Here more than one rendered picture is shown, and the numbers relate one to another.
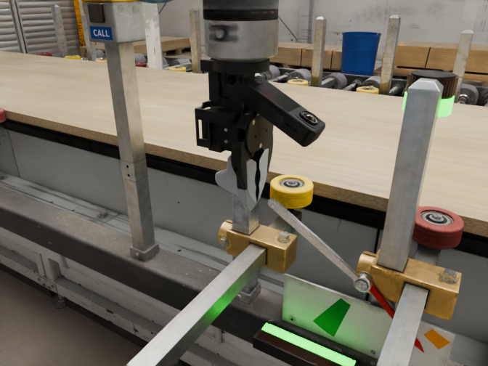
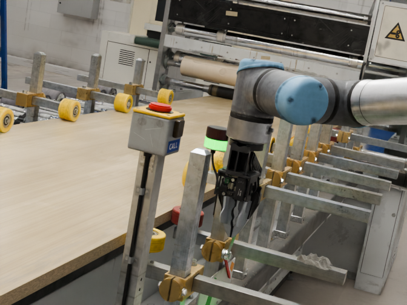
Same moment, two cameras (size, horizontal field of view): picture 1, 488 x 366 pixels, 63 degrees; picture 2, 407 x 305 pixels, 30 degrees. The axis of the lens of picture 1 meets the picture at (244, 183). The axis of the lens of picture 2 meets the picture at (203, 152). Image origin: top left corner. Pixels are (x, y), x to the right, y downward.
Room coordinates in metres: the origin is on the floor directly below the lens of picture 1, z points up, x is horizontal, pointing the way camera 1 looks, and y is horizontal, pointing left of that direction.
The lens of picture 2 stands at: (0.94, 1.49, 1.40)
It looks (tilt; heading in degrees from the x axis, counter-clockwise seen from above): 11 degrees down; 257
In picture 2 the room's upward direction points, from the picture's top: 10 degrees clockwise
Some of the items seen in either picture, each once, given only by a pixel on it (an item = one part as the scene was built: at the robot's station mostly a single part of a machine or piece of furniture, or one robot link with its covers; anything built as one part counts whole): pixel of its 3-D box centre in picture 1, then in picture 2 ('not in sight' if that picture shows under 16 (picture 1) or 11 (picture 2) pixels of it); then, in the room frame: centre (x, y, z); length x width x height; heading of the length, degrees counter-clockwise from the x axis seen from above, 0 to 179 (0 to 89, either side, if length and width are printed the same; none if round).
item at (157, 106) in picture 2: not in sight; (160, 109); (0.74, 0.22, 1.22); 0.04 x 0.04 x 0.02
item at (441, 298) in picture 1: (405, 279); (218, 245); (0.47, -0.24, 0.85); 0.14 x 0.06 x 0.05; 59
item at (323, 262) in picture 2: not in sight; (316, 258); (0.26, -0.13, 0.87); 0.09 x 0.07 x 0.02; 149
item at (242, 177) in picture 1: (244, 157); (248, 198); (0.49, 0.00, 1.03); 0.05 x 0.02 x 0.09; 149
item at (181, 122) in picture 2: (96, 12); (178, 128); (0.71, 0.24, 1.20); 0.03 x 0.01 x 0.03; 59
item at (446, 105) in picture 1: (427, 102); (217, 143); (0.52, -0.24, 1.10); 0.06 x 0.06 x 0.02
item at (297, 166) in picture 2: not in sight; (295, 164); (0.09, -0.88, 0.95); 0.14 x 0.06 x 0.05; 59
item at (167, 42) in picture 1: (140, 46); not in sight; (8.71, 2.14, 0.23); 2.41 x 0.77 x 0.17; 150
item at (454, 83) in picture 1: (431, 83); (218, 132); (0.52, -0.24, 1.12); 0.06 x 0.06 x 0.02
